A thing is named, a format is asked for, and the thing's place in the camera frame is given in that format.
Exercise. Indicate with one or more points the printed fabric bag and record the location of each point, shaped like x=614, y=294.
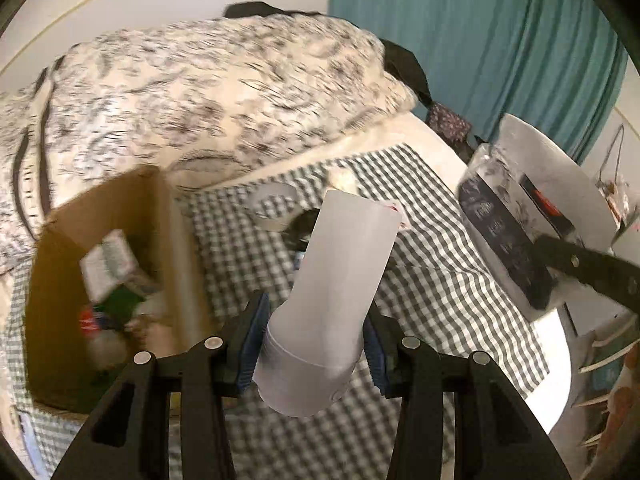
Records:
x=610, y=375

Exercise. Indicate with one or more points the blue white packet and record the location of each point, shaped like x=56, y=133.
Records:
x=27, y=440

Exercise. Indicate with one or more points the black object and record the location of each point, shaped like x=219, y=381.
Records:
x=300, y=227

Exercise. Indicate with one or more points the green white carton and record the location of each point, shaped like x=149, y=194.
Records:
x=107, y=260

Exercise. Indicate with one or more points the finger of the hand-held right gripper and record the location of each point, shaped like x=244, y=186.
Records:
x=590, y=265

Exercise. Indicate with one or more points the dark floral cloth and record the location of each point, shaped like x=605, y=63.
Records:
x=450, y=120

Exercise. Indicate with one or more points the white dark printed pouch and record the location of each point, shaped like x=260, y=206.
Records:
x=500, y=210

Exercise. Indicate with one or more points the white black patterned duvet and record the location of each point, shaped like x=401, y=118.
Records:
x=200, y=90

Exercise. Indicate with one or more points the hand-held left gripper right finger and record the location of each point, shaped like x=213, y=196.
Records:
x=374, y=357

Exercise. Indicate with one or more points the black cloth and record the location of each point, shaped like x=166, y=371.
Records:
x=407, y=67
x=250, y=9

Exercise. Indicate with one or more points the hanging bag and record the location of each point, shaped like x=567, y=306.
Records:
x=617, y=195

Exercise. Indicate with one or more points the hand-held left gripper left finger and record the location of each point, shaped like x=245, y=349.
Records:
x=250, y=355

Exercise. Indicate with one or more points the teal curtain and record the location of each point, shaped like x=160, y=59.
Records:
x=475, y=35

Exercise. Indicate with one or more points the brown cardboard box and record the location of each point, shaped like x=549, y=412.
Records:
x=185, y=280

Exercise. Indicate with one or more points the white paper cup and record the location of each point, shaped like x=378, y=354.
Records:
x=335, y=285

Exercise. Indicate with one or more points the clear tape roll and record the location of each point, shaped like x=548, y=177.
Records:
x=257, y=212

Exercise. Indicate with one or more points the grey white checkered cloth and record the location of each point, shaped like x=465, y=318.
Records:
x=430, y=280

